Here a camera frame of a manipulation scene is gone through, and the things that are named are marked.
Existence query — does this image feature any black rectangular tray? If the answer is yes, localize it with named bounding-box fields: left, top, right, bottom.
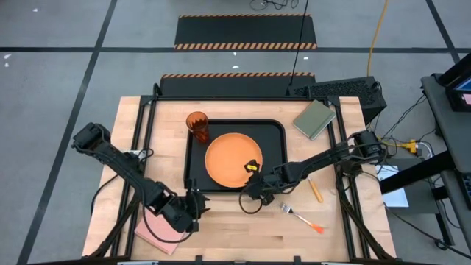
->
left=183, top=118, right=288, bottom=195

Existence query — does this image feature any orange round plate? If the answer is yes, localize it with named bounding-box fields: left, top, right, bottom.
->
left=204, top=132, right=264, bottom=189

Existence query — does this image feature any black monitor on desk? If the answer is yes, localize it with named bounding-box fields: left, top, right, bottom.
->
left=437, top=51, right=471, bottom=113

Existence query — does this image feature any black metal table frame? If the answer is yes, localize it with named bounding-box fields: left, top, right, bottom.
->
left=82, top=83, right=398, bottom=265

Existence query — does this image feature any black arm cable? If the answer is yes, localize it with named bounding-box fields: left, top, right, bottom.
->
left=238, top=191, right=276, bottom=215
left=141, top=198, right=196, bottom=244

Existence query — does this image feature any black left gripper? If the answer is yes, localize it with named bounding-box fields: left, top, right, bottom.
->
left=157, top=179, right=211, bottom=233

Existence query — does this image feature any large hazard striped black mat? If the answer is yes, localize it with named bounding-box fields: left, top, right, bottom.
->
left=173, top=13, right=318, bottom=51

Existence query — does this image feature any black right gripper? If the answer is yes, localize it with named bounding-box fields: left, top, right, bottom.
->
left=241, top=158, right=299, bottom=200

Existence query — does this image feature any metal fork orange handle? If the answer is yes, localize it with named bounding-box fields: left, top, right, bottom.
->
left=280, top=202, right=325, bottom=235

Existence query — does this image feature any dark side desk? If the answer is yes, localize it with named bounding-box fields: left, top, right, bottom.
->
left=378, top=72, right=471, bottom=247

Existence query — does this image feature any narrow hazard striped black mat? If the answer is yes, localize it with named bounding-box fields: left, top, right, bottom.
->
left=158, top=71, right=316, bottom=97

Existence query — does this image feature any yellow cable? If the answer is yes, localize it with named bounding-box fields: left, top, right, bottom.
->
left=366, top=0, right=390, bottom=77

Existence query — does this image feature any black computer tower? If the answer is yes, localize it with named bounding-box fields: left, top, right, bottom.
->
left=286, top=76, right=388, bottom=125

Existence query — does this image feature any thick black hanging cable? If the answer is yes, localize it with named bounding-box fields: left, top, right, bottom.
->
left=288, top=0, right=310, bottom=88

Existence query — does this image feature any white paper sheet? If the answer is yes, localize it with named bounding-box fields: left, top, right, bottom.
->
left=375, top=164, right=410, bottom=209

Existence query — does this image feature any pink notebook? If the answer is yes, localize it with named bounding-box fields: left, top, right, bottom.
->
left=134, top=213, right=187, bottom=255

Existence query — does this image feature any black floor cable coil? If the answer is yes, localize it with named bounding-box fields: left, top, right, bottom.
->
left=249, top=0, right=300, bottom=11

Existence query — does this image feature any yellow power connector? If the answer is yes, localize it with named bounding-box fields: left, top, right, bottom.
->
left=378, top=138, right=419, bottom=155

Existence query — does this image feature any orange faceted plastic cup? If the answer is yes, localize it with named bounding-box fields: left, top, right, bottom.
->
left=185, top=110, right=210, bottom=144

